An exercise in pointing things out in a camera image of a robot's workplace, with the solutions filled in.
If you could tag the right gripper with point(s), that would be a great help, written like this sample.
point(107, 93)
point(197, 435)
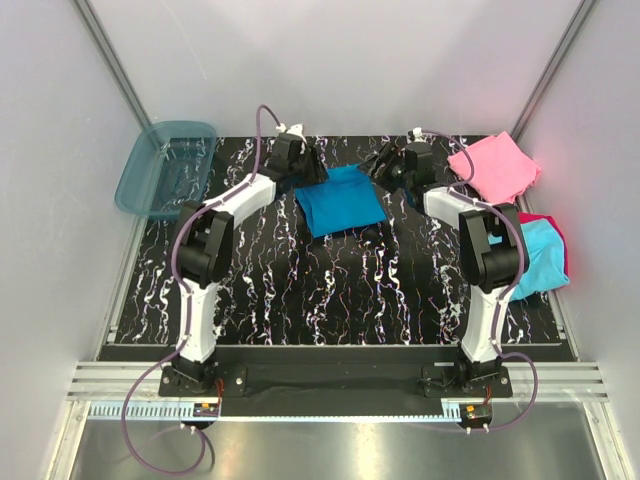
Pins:
point(388, 156)

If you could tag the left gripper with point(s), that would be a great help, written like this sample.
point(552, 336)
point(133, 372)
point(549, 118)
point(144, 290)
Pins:
point(316, 174)

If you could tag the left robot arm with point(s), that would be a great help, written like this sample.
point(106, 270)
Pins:
point(203, 244)

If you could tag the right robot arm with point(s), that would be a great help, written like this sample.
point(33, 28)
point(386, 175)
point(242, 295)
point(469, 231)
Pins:
point(493, 254)

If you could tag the pink folded t-shirt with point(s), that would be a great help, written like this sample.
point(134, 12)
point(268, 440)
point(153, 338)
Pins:
point(502, 172)

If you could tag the teal plastic bin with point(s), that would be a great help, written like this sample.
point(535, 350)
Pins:
point(168, 165)

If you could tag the magenta folded t-shirt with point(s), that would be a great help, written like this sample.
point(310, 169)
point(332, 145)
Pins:
point(526, 217)

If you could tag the light blue folded t-shirt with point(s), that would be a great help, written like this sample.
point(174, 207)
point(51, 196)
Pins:
point(547, 264)

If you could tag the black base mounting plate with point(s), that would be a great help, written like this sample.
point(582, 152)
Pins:
point(435, 361)

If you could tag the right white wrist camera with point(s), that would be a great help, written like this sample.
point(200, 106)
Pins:
point(416, 135)

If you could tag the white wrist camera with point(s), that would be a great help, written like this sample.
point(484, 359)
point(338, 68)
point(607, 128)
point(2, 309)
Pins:
point(416, 135)
point(296, 130)

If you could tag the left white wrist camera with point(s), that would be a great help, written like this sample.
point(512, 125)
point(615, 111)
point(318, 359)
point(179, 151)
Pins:
point(296, 130)

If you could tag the right corner frame post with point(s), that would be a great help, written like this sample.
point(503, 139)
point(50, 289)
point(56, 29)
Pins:
point(570, 35)

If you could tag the corner frame post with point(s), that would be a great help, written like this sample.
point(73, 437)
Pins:
point(106, 50)
point(570, 35)

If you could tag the left corner frame post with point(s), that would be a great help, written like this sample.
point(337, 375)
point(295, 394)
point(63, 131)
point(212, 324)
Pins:
point(106, 50)

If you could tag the slotted cable duct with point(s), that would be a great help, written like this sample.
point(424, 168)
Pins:
point(145, 411)

